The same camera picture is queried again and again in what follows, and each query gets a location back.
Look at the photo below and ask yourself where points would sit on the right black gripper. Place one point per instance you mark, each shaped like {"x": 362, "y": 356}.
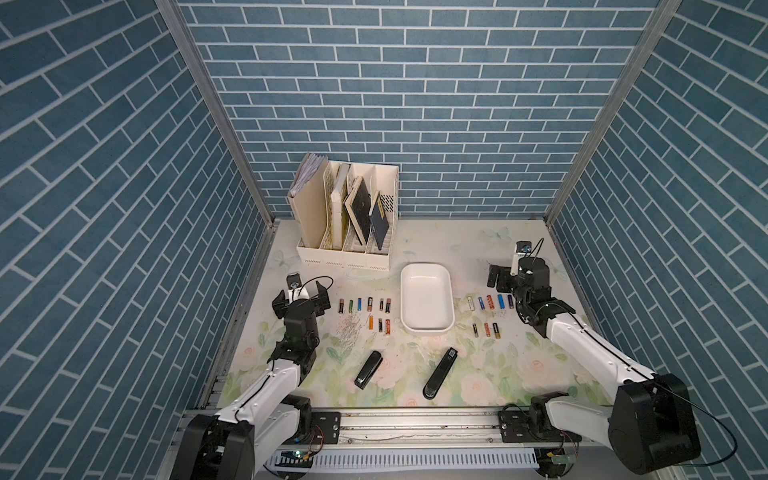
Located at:
{"x": 504, "y": 275}

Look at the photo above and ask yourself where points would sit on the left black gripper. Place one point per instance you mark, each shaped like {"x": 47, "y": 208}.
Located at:
{"x": 319, "y": 303}

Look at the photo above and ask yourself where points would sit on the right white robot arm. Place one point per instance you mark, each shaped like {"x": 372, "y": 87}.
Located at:
{"x": 649, "y": 423}

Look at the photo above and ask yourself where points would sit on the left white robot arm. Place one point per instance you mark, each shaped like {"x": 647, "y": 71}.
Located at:
{"x": 269, "y": 425}

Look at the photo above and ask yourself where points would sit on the white plastic storage box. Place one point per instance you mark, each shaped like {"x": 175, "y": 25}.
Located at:
{"x": 426, "y": 299}

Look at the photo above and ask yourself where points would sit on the floral table mat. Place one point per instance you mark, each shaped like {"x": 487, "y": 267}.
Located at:
{"x": 488, "y": 371}

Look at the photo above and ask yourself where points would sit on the beige desktop file organizer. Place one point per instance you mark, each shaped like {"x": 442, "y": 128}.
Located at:
{"x": 317, "y": 200}

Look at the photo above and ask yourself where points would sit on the dark blue notebook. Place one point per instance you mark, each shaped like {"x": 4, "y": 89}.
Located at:
{"x": 379, "y": 221}

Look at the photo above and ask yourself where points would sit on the long black stapler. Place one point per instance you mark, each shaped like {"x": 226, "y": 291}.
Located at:
{"x": 440, "y": 373}

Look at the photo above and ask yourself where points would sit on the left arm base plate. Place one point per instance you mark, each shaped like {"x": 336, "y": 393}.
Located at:
{"x": 323, "y": 428}

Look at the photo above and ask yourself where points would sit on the aluminium mounting rail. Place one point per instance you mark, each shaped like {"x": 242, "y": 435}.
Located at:
{"x": 429, "y": 426}

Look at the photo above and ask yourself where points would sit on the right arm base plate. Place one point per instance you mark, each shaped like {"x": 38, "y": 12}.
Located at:
{"x": 516, "y": 426}

